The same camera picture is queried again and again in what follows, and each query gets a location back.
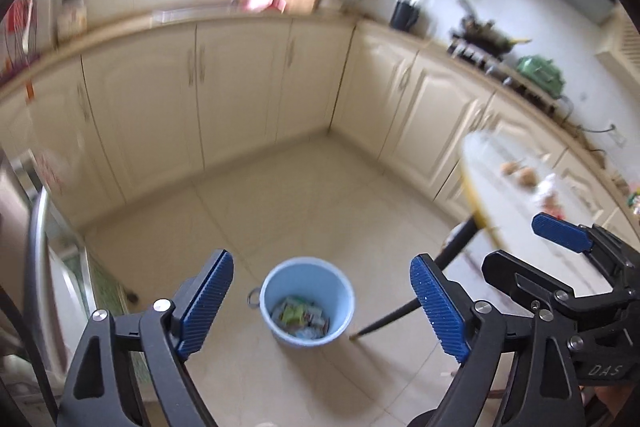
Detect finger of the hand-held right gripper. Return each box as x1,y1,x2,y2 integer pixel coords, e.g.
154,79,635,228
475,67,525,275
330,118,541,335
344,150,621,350
531,213,640,282
481,249,576,309

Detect steel kitchen sink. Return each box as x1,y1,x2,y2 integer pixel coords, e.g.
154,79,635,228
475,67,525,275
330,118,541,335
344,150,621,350
152,4,241,22

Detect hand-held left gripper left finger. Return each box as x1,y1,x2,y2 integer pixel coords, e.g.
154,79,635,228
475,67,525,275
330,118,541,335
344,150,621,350
56,249,236,427

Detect green and gold snack wrapper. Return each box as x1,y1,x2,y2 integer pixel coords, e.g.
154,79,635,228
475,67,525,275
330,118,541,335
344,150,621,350
279,298,308,327

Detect white tissue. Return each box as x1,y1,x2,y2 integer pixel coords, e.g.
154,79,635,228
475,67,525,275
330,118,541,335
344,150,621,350
532,174,559,201

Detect black gas hob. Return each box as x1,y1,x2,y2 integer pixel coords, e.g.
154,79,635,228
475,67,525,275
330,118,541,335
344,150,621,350
447,34,562,112

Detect clear storage jar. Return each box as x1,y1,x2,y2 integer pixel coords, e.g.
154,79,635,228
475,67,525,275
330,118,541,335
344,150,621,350
56,0,89,41

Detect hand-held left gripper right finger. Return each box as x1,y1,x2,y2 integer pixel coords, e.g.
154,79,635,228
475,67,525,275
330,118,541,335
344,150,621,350
409,253,586,427

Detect red knife rack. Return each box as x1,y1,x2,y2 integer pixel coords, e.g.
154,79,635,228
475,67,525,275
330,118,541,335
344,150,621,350
0,0,42,74

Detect steel refrigerator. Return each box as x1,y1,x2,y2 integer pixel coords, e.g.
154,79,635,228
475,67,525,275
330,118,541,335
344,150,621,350
0,147,126,410

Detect cream lower kitchen cabinets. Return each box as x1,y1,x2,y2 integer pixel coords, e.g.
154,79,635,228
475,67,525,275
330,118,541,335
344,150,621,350
0,14,640,240

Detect green electric cooker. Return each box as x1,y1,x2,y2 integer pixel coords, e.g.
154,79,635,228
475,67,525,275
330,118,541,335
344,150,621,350
515,56,567,96

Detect blue plastic bucket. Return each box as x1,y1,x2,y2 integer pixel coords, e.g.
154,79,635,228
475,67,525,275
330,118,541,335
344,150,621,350
247,257,355,348

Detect black electric kettle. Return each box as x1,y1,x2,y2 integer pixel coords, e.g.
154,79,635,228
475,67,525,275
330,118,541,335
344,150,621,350
390,0,429,32

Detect black wok with lid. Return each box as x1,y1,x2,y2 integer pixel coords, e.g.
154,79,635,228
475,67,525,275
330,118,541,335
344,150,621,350
450,0,521,58

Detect black power cable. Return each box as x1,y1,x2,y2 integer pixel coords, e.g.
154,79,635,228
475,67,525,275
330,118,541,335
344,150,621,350
564,96,617,158

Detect round marble table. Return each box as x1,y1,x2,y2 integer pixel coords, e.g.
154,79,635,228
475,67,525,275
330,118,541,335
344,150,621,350
350,131,631,343

